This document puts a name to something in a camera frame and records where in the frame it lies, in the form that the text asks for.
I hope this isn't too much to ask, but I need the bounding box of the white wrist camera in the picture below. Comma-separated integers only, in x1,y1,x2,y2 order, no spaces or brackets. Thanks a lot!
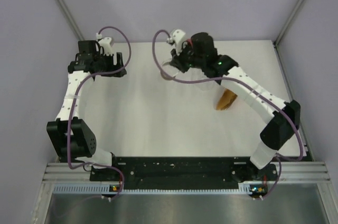
96,33,114,56
166,29,187,55

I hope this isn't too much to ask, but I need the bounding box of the aluminium frame post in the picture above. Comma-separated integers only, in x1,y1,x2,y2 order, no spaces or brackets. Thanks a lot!
55,0,85,41
273,0,307,49

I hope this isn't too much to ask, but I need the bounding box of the glass beaker with brown band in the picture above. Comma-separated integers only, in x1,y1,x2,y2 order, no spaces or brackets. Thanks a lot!
160,59,180,81

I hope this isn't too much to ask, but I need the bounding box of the right aluminium frame post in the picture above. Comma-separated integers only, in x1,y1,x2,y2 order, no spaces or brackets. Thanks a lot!
273,0,307,49

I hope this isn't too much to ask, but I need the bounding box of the aluminium front rail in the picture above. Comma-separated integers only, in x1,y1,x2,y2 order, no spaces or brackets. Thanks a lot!
43,162,330,183

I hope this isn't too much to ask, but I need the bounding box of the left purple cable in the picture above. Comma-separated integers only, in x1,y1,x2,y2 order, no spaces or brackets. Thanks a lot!
67,25,132,200

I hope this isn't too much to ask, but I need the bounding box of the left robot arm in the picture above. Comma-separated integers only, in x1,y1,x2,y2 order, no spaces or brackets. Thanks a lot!
46,37,127,180

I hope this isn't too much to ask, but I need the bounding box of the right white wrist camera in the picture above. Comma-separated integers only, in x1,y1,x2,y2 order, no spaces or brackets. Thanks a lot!
166,29,187,55

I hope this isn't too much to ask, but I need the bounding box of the red-topped dark flask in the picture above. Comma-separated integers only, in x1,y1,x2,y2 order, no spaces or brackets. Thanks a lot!
187,39,193,47

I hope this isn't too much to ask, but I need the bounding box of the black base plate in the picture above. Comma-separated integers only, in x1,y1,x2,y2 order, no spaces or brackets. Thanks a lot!
89,156,279,190

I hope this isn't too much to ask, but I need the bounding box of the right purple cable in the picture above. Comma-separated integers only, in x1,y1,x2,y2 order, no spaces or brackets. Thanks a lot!
153,30,305,199

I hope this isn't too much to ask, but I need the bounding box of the left aluminium frame post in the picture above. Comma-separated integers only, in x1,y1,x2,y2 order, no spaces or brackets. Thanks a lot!
55,0,85,41

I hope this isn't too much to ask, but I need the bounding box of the clear glass dripper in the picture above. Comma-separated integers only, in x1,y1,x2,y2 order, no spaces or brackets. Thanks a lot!
191,68,218,91

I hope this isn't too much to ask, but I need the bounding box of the white slotted cable duct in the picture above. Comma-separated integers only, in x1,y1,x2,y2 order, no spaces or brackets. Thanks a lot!
53,181,267,195

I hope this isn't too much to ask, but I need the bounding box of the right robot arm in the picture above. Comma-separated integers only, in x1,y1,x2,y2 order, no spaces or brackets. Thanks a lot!
167,30,301,180

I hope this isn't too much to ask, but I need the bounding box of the purple cable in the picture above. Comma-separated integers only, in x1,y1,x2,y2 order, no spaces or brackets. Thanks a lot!
153,30,305,199
67,25,132,200

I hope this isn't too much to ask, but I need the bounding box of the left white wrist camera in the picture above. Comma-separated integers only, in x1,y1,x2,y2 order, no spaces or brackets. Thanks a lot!
96,33,114,56

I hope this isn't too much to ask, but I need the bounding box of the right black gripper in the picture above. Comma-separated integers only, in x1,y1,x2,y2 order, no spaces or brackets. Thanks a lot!
172,41,206,73

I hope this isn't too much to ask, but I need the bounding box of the brown coffee filter stack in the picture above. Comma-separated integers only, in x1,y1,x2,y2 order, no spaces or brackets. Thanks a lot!
216,89,238,110

